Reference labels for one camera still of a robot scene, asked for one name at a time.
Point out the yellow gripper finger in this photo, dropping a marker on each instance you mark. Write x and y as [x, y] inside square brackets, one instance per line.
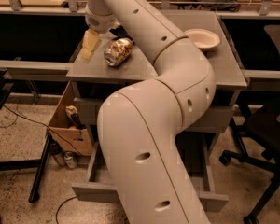
[89, 44]

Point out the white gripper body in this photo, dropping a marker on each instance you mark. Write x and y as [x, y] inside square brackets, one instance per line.
[98, 22]

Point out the crushed orange soda can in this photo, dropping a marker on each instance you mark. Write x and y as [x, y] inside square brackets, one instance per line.
[118, 51]

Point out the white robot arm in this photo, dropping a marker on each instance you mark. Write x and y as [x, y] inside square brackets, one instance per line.
[153, 188]

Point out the grey drawer cabinet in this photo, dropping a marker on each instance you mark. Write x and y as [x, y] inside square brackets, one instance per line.
[227, 69]

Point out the open grey middle drawer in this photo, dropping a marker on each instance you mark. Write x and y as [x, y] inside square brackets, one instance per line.
[192, 148]

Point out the closed grey upper drawer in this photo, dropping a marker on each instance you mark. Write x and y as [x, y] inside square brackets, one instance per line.
[215, 120]

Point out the blue chip bag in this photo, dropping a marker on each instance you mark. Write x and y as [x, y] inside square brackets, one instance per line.
[120, 32]

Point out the snack bag in box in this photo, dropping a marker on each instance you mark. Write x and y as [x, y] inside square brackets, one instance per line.
[71, 112]

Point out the cardboard box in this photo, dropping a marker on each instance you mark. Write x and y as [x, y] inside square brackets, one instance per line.
[64, 132]

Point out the white paper bowl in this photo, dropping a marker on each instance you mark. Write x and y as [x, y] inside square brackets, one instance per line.
[203, 39]

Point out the dark bottle on floor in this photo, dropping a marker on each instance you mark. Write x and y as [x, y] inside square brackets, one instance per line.
[57, 153]

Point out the clear bottle on floor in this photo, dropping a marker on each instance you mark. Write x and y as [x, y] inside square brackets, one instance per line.
[70, 160]

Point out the black table leg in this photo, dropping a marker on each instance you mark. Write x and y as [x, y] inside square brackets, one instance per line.
[34, 195]

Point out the black office chair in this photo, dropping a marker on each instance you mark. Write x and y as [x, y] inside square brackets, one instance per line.
[258, 138]

